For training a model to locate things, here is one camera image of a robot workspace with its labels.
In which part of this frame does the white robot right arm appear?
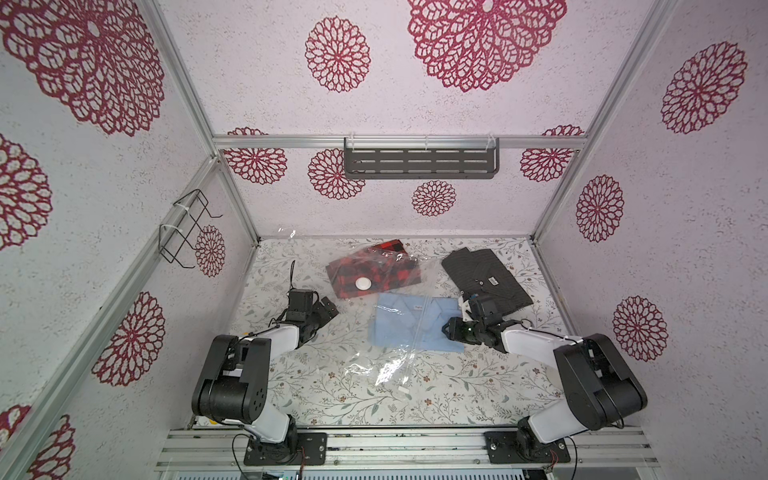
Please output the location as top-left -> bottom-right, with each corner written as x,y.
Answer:
442,295 -> 648,458

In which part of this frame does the red black plaid shirt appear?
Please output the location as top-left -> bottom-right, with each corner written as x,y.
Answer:
325,239 -> 422,300

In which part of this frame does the light blue folded shirt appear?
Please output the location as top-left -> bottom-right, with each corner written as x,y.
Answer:
371,293 -> 464,353

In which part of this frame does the dark grey striped folded shirt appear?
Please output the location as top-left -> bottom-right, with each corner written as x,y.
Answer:
441,248 -> 533,315

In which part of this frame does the clear plastic vacuum bag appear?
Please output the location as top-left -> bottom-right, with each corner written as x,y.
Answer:
272,227 -> 457,391

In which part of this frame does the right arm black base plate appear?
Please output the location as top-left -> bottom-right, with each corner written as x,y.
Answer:
483,430 -> 571,465

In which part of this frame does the black wire wall rack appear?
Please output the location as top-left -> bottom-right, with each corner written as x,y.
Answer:
157,188 -> 221,270

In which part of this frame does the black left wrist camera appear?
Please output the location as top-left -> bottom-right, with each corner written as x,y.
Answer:
288,288 -> 318,312

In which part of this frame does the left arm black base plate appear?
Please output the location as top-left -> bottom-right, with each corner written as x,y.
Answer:
243,432 -> 328,467

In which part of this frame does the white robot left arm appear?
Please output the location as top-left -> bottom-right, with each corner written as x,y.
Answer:
191,288 -> 339,456

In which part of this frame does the grey slotted wall shelf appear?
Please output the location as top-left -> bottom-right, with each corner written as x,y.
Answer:
342,137 -> 500,180

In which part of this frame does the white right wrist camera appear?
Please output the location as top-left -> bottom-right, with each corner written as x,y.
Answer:
458,295 -> 474,322

